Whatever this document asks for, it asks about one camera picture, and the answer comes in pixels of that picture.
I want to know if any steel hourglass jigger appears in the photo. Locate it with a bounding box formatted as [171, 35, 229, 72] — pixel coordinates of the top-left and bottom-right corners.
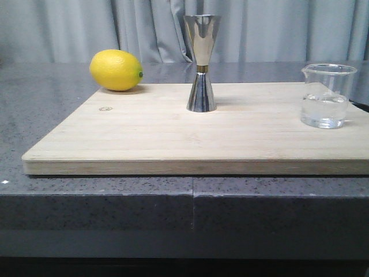
[184, 14, 221, 113]

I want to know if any clear glass beaker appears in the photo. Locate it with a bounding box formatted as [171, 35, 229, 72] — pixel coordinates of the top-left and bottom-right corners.
[300, 63, 357, 129]

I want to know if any light wooden cutting board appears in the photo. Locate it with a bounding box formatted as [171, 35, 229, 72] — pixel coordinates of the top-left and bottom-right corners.
[22, 83, 368, 175]

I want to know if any yellow lemon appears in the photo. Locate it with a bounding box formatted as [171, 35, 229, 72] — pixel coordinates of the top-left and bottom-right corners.
[89, 49, 144, 91]

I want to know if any grey curtain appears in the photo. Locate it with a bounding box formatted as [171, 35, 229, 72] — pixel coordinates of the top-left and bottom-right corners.
[1, 1, 368, 63]

